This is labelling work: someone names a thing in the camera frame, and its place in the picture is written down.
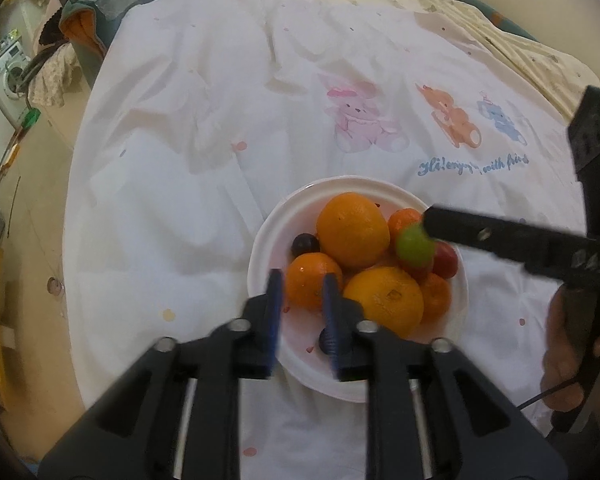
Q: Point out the floral cloth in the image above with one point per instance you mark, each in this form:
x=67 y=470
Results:
x=55 y=75

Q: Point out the teal pillow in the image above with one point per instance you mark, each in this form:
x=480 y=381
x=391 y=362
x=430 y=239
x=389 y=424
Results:
x=480 y=7

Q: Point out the green-tipped stick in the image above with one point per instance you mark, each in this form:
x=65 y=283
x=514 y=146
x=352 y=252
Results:
x=29 y=119

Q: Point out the green grape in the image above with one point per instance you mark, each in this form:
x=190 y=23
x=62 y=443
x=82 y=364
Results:
x=415 y=246

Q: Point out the dark purple grape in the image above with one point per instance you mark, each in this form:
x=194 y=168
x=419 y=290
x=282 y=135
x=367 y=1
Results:
x=305 y=244

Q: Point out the person's right hand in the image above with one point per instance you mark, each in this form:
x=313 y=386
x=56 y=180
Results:
x=560 y=355

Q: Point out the red cherry tomato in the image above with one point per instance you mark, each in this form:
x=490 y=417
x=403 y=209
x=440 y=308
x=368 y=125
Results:
x=445 y=260

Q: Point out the small mandarin orange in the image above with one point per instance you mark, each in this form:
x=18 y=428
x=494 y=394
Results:
x=436 y=297
x=400 y=220

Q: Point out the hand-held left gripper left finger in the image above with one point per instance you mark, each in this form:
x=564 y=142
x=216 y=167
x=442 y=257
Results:
x=275 y=310

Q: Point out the washing machine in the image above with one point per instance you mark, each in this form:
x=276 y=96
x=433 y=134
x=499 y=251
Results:
x=5 y=70

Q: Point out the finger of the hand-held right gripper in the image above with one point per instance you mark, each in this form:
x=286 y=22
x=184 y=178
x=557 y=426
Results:
x=480 y=232

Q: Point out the large orange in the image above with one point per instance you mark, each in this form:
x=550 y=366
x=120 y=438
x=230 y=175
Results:
x=352 y=230
x=385 y=300

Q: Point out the pale yellow bed sheet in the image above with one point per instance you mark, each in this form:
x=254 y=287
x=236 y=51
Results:
x=530 y=55

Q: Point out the white printed blanket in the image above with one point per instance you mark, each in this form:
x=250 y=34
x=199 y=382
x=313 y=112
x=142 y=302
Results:
x=180 y=185

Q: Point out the blueberry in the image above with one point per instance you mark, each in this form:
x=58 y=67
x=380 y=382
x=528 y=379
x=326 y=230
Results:
x=324 y=341

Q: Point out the white round plate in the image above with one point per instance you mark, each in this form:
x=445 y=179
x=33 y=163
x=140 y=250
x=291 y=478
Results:
x=305 y=365

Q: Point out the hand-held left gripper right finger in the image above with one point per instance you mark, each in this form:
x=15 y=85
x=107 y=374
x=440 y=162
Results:
x=331 y=320

